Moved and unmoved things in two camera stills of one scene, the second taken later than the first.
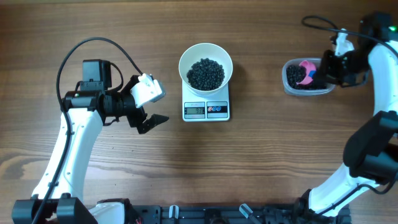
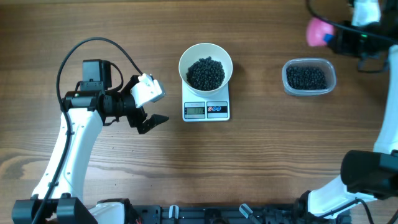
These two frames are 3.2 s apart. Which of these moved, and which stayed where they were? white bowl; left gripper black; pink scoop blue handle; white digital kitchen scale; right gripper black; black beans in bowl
Moved: right gripper black; pink scoop blue handle
Stayed: white digital kitchen scale; black beans in bowl; white bowl; left gripper black
